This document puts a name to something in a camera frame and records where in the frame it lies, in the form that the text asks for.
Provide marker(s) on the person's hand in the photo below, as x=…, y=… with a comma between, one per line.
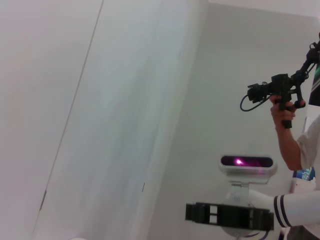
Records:
x=281, y=116

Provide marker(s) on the black handheld camera rig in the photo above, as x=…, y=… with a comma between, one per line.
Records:
x=282, y=85

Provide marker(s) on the person's bare forearm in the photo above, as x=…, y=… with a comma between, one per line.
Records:
x=290, y=147

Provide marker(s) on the person's white shirt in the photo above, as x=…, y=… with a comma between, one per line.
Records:
x=312, y=145

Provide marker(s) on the blue white printed package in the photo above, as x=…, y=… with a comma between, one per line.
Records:
x=305, y=174

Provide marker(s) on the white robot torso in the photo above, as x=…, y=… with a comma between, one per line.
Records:
x=232, y=232

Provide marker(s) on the white robot head camera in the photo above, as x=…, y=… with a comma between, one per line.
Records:
x=250, y=172

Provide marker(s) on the clear robot neck mount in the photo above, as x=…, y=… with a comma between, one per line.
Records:
x=240, y=192

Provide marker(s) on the black slotted bracket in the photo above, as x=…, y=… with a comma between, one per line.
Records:
x=235, y=216

